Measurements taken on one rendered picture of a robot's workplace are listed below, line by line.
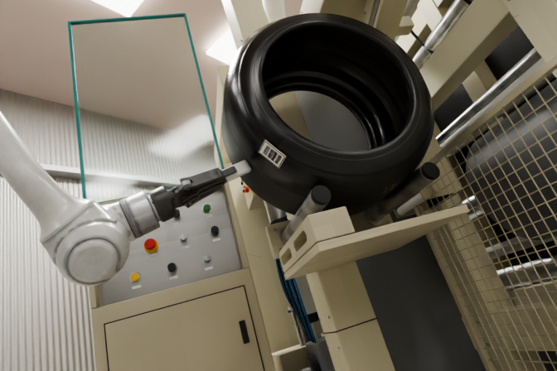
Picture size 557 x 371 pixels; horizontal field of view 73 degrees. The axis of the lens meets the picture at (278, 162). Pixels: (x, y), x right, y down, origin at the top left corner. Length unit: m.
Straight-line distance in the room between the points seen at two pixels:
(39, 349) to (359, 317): 3.24
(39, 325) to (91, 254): 3.42
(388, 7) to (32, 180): 1.12
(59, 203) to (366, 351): 0.85
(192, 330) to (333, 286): 0.53
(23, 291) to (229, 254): 2.79
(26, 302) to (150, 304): 2.68
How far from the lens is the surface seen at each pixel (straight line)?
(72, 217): 0.68
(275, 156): 0.82
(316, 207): 0.81
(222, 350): 1.42
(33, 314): 4.05
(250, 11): 1.63
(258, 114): 0.86
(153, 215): 0.84
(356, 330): 1.16
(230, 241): 1.52
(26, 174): 0.72
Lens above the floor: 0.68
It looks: 22 degrees up
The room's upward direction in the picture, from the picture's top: 17 degrees counter-clockwise
